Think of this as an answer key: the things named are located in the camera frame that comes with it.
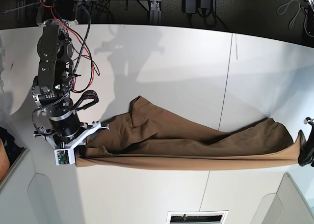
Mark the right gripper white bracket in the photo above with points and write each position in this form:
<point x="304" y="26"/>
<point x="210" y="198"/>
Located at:
<point x="57" y="141"/>

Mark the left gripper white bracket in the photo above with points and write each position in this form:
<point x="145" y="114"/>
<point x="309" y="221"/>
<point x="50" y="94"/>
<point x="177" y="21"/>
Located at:
<point x="306" y="155"/>

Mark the tan brown t-shirt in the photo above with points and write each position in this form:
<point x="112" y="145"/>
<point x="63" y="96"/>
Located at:
<point x="150" y="137"/>

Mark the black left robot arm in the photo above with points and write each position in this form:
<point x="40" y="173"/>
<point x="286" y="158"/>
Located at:
<point x="308" y="34"/>

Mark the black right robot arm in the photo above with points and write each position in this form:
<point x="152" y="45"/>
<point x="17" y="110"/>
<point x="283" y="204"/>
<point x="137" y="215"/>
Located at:
<point x="60" y="49"/>

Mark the grey plastic bin right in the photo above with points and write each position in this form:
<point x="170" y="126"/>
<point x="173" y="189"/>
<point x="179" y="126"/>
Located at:
<point x="286" y="206"/>

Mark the grey plastic bin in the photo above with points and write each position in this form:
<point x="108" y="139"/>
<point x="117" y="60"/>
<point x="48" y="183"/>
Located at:
<point x="286" y="206"/>
<point x="33" y="190"/>

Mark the grey plastic bin left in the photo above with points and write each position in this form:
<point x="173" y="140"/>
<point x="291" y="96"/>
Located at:
<point x="33" y="190"/>

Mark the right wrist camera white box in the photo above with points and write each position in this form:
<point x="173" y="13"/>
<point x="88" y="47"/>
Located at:
<point x="64" y="156"/>

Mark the aluminium frame post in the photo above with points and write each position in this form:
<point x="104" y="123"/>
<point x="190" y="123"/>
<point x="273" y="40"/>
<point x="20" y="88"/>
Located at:
<point x="154" y="9"/>

